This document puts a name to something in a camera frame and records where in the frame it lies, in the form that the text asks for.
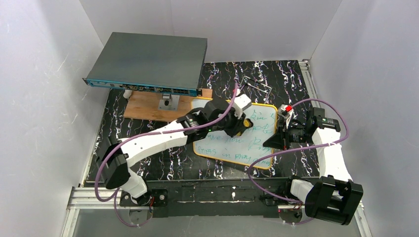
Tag yellow black eraser pad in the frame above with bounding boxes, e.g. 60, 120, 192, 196
243, 118, 253, 129

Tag yellow-framed whiteboard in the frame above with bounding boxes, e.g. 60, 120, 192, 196
193, 103, 278, 166

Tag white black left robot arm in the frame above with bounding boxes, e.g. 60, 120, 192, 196
95, 95, 252, 205

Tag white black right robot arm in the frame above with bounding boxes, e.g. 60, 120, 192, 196
264, 105, 364, 225

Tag plywood board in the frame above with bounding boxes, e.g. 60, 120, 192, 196
124, 89, 212, 122

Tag green white cylinder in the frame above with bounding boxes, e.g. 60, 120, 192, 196
123, 89, 132, 100

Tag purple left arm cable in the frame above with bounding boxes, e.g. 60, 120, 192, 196
94, 82, 240, 228

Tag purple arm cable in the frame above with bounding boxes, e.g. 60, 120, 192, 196
94, 82, 240, 228
247, 98, 350, 226

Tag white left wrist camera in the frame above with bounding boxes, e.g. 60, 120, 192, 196
233, 94, 252, 118

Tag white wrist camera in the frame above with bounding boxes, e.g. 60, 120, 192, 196
279, 104, 293, 128
233, 94, 252, 118

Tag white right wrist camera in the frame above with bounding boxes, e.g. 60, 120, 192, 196
279, 104, 293, 128

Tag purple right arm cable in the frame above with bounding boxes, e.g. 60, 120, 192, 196
247, 98, 350, 226

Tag black grey wire stripper pliers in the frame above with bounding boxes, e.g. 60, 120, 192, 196
238, 76, 272, 104

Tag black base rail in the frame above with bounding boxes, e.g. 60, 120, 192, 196
69, 176, 364, 218

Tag grey metal stand bracket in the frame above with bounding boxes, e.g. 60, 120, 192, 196
158, 93, 180, 111

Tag grey blue network switch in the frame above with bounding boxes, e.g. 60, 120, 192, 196
83, 32, 208, 97

